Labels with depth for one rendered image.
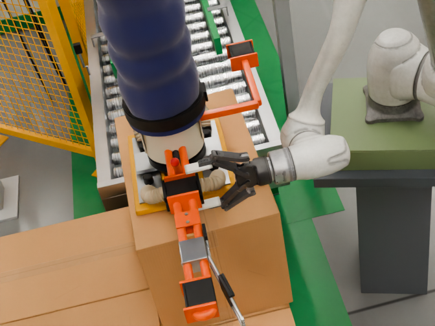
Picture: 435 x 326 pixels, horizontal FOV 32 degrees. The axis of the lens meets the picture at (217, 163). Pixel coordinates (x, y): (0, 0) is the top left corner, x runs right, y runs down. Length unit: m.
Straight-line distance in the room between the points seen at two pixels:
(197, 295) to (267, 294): 0.62
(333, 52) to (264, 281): 0.71
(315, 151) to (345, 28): 0.32
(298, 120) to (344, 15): 0.34
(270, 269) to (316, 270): 0.93
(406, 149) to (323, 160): 0.48
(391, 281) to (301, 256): 0.41
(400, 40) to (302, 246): 1.19
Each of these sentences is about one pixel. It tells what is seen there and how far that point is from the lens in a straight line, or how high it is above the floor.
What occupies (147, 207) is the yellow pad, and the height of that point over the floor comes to 0.97.
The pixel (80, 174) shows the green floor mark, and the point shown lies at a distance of 3.78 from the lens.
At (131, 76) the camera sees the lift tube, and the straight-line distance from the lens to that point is 1.90.
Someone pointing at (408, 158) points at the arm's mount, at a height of 0.80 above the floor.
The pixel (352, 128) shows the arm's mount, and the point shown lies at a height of 0.84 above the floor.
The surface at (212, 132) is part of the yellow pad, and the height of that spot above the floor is 0.97.
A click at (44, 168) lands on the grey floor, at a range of 3.89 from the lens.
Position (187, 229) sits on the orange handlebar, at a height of 1.07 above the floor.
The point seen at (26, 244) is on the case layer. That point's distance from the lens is 2.75.
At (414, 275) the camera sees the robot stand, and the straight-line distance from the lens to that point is 2.93.
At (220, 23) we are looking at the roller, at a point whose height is 0.53.
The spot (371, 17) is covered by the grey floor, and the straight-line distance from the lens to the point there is 4.49.
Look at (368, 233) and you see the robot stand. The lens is 2.75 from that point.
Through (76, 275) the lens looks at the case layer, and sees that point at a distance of 2.57.
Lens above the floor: 2.41
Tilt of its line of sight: 42 degrees down
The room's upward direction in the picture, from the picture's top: 12 degrees counter-clockwise
